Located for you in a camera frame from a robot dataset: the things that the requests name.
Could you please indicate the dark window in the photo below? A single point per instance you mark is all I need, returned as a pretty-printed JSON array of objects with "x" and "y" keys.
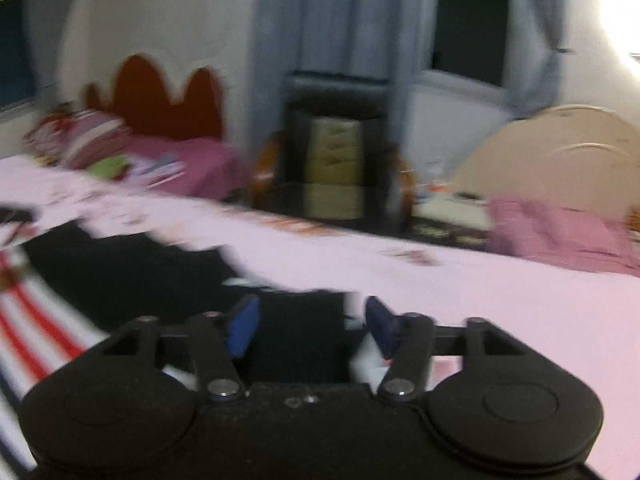
[
  {"x": 470, "y": 15},
  {"x": 12, "y": 50}
]

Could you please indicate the green cloth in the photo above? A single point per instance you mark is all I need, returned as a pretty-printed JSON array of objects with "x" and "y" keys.
[{"x": 110, "y": 166}]

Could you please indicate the magenta bed cover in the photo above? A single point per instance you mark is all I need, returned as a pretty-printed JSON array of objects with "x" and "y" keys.
[{"x": 200, "y": 162}]

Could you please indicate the grey-blue curtain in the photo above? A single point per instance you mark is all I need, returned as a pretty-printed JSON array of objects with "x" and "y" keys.
[
  {"x": 50, "y": 30},
  {"x": 537, "y": 35},
  {"x": 340, "y": 20}
]

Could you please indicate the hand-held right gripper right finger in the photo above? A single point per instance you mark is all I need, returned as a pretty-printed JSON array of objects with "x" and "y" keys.
[{"x": 381, "y": 329}]

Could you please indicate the cream arched headboard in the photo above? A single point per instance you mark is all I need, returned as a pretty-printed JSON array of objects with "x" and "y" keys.
[{"x": 560, "y": 160}]

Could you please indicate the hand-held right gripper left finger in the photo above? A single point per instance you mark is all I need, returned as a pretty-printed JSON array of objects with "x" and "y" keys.
[{"x": 242, "y": 327}]

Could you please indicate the striped knit sweater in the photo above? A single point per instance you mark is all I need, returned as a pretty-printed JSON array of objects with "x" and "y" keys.
[{"x": 125, "y": 280}]

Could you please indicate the pink floral bed sheet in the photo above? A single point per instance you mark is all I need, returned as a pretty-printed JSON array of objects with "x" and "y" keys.
[{"x": 500, "y": 300}]

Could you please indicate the pink blanket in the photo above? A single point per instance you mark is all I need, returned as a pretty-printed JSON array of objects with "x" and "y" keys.
[{"x": 555, "y": 235}]

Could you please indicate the red scalloped headboard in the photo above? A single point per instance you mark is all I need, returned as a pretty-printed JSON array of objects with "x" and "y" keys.
[{"x": 165, "y": 100}]

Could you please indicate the black office chair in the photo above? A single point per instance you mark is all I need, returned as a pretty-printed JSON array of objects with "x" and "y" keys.
[{"x": 335, "y": 160}]

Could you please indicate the striped pillow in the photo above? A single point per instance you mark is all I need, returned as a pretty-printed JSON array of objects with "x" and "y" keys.
[{"x": 85, "y": 135}]

